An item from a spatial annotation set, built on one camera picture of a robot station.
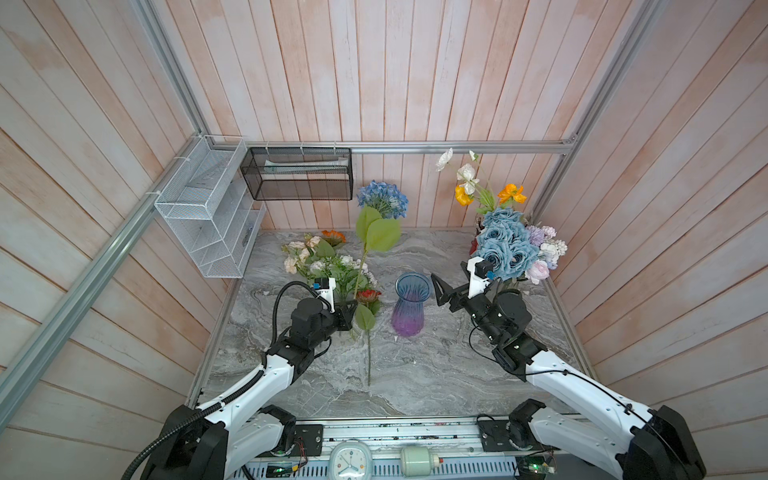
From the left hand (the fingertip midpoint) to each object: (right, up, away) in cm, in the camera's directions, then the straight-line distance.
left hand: (358, 308), depth 82 cm
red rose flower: (+2, -3, +11) cm, 12 cm away
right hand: (+23, +11, -7) cm, 27 cm away
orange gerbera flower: (-11, +23, +29) cm, 39 cm away
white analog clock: (-1, -34, -13) cm, 36 cm away
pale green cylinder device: (+14, -31, -18) cm, 38 cm away
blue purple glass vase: (+15, -4, +11) cm, 19 cm away
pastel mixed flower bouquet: (+50, +16, -6) cm, 53 cm away
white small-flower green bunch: (-16, +13, +20) cm, 29 cm away
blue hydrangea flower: (+6, +24, +5) cm, 25 cm away
